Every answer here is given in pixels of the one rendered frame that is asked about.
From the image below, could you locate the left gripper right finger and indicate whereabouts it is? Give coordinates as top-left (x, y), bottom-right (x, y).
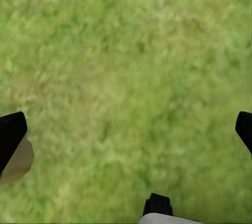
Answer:
top-left (235, 111), bottom-right (252, 154)

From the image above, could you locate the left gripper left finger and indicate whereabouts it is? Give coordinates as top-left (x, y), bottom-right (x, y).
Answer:
top-left (0, 111), bottom-right (27, 174)

